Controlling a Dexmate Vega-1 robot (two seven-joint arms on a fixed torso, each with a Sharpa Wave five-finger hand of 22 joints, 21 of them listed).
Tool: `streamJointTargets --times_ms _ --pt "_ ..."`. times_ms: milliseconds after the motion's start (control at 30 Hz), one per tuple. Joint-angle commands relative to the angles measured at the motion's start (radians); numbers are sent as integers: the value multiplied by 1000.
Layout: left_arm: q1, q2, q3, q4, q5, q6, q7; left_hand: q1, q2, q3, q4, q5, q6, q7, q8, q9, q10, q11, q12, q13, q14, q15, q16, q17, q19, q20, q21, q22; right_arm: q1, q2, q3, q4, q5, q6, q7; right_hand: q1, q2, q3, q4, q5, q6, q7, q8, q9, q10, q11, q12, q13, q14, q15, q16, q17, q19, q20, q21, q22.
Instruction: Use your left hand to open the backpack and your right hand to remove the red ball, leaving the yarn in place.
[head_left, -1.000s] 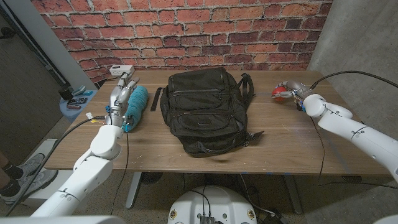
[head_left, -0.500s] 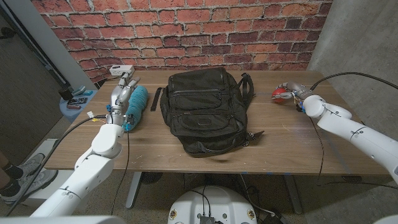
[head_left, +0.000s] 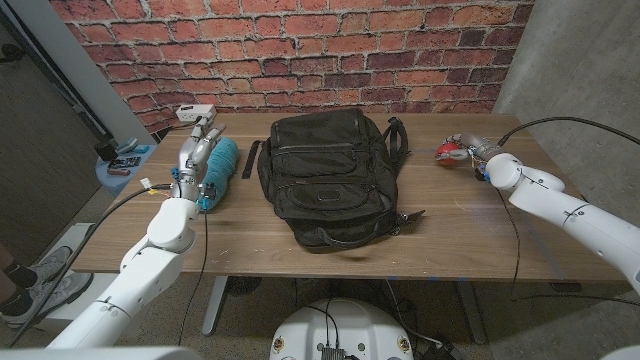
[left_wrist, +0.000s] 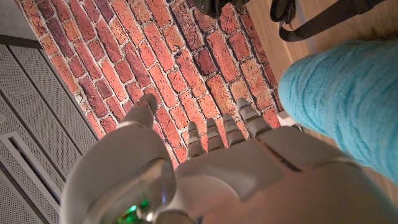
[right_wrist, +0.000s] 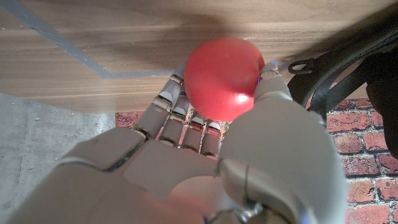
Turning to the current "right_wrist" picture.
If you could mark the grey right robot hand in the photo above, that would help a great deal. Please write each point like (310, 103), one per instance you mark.
(161, 180)

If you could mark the red ball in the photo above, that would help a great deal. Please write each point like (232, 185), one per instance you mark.
(222, 77)

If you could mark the black backpack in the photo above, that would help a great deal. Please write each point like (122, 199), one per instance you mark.
(357, 71)

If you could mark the red brick printed backdrop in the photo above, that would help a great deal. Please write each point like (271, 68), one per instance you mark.
(367, 161)

